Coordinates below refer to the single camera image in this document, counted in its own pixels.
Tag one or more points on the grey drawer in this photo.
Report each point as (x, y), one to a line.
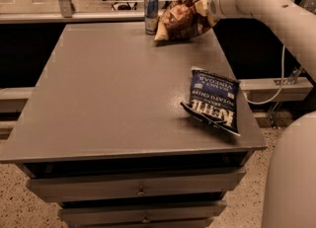
(142, 214)
(136, 185)

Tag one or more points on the metal railing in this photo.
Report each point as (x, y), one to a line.
(82, 15)

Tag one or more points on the lower grey drawer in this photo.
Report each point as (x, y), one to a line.
(142, 214)

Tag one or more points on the blue Kettle chip bag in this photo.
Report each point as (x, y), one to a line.
(213, 100)

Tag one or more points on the brown chip bag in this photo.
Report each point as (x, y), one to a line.
(184, 19)

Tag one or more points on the top grey drawer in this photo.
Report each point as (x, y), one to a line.
(136, 185)

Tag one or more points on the Red Bull can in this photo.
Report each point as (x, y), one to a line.
(151, 16)

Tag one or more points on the grey drawer cabinet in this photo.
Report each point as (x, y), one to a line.
(109, 102)

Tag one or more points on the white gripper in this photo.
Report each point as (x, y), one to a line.
(214, 4)

